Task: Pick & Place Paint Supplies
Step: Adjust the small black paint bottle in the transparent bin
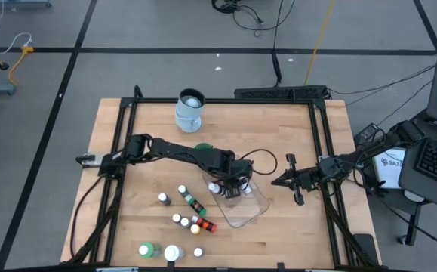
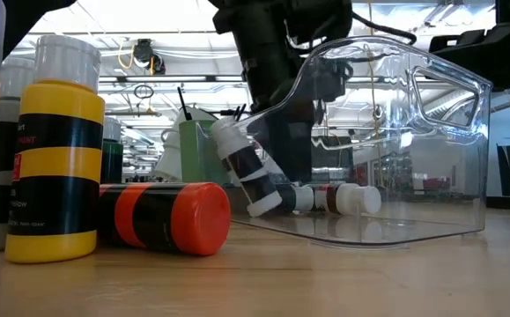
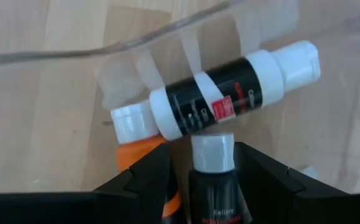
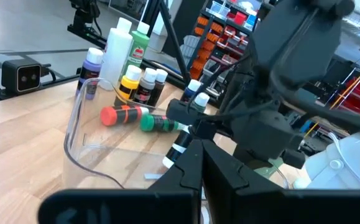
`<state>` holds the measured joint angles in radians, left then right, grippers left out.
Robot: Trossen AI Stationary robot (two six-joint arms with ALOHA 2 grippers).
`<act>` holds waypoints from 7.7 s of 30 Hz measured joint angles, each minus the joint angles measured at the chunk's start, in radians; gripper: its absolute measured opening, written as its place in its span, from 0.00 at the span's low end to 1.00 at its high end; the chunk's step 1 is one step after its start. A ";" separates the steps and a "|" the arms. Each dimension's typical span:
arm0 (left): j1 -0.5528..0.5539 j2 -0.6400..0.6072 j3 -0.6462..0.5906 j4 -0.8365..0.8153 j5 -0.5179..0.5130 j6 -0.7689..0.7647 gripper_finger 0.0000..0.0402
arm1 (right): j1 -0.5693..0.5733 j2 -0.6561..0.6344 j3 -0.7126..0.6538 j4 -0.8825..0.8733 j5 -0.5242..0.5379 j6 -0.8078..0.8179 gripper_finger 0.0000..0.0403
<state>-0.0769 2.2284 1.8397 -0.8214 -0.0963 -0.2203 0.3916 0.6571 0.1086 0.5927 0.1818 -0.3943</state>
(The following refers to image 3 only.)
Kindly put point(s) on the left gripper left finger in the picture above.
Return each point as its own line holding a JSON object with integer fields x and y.
{"x": 120, "y": 205}

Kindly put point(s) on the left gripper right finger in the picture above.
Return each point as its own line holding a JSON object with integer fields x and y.
{"x": 291, "y": 202}

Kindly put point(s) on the dark brown acrylic paint bottle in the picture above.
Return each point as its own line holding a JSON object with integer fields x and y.
{"x": 212, "y": 193}

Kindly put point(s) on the orange acrylic paint bottle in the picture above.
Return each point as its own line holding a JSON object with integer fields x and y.
{"x": 133, "y": 124}

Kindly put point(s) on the clear plastic bin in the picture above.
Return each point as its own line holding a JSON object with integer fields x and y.
{"x": 338, "y": 109}

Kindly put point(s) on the white acrylic paint bottle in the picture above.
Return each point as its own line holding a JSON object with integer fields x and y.
{"x": 217, "y": 90}

